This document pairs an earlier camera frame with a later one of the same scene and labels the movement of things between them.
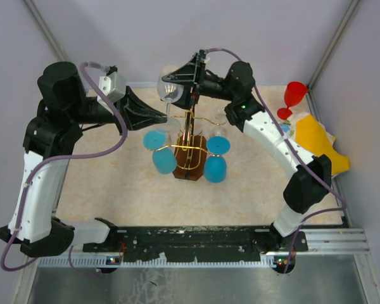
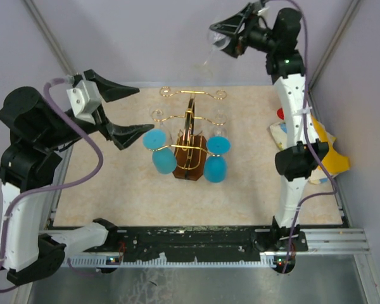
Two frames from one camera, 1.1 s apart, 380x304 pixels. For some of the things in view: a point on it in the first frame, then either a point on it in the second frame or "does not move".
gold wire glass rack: (190, 161) does not move
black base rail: (246, 244) does not move
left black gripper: (140, 114) → (123, 134)
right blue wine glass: (215, 168) does not move
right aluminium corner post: (354, 4) does not move
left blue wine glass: (164, 160) does not move
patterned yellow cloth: (307, 130) does not move
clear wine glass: (169, 92) → (217, 40)
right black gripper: (190, 73) → (231, 26)
